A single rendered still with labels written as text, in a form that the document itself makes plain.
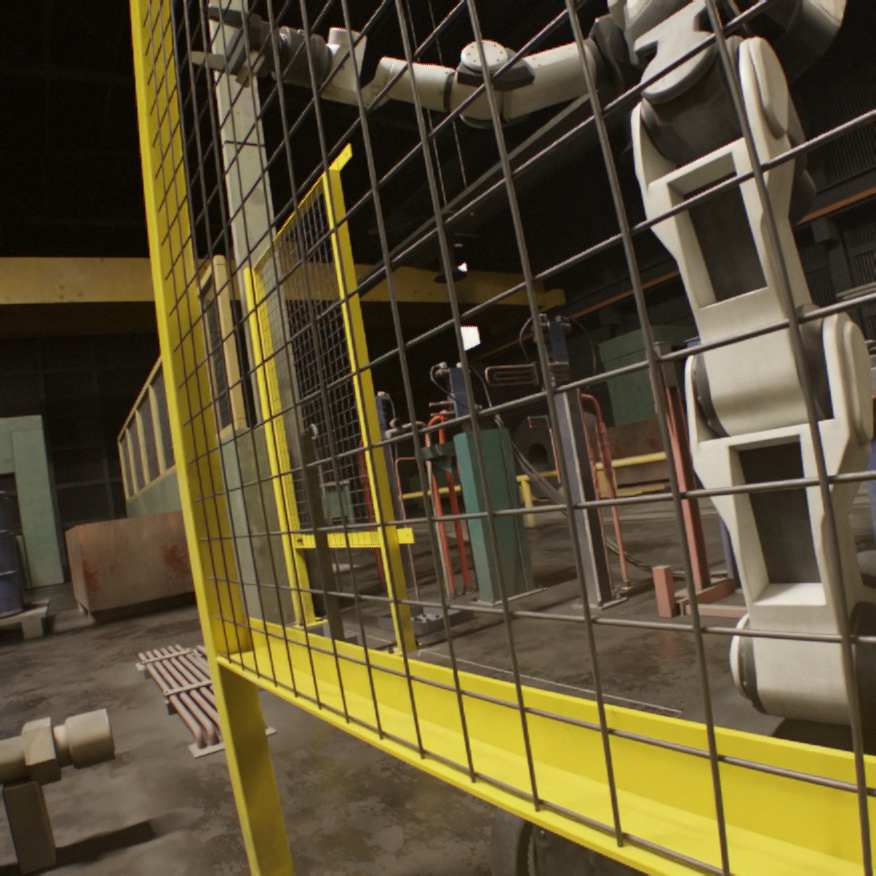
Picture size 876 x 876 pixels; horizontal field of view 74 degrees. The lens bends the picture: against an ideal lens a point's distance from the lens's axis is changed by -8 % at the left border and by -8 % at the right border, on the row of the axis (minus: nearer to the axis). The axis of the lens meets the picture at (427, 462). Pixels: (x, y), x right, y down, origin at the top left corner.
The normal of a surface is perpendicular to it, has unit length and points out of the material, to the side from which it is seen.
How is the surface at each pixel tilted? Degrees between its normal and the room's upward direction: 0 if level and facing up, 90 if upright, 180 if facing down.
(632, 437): 99
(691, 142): 150
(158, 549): 90
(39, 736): 60
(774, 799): 90
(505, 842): 67
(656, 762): 90
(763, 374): 91
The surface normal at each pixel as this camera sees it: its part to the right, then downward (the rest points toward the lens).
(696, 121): -0.24, 0.91
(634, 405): -0.84, 0.12
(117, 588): 0.56, -0.13
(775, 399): -0.63, 0.50
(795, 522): -0.72, 0.28
